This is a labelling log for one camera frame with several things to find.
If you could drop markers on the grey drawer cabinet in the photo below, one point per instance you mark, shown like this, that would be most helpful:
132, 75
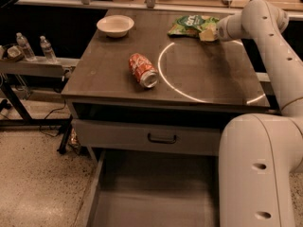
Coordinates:
200, 85

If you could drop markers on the orange soda can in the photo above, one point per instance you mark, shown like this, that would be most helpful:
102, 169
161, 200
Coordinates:
143, 71

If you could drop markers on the upper grey drawer with handle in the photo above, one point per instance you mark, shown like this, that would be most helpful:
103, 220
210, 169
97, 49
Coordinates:
153, 138

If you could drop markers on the left clear water bottle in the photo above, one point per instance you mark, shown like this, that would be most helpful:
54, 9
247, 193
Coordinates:
25, 46

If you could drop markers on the right clear water bottle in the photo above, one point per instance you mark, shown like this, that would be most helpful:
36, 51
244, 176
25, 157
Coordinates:
48, 50

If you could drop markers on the open grey middle drawer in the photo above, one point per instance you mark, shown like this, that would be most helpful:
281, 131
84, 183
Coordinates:
148, 189

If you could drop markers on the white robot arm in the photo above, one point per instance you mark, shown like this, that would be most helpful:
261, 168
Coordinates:
258, 152

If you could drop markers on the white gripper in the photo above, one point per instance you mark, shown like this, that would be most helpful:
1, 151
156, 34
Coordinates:
222, 29

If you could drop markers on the clear water bottle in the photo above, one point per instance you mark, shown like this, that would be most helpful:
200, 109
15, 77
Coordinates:
25, 46
48, 50

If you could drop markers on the white bowl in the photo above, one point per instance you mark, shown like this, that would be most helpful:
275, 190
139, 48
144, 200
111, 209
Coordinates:
115, 26

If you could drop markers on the small bowl on side table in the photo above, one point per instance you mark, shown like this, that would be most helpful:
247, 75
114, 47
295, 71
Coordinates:
11, 53

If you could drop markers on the green rice chip bag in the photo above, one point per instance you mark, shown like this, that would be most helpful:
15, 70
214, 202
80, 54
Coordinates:
193, 25

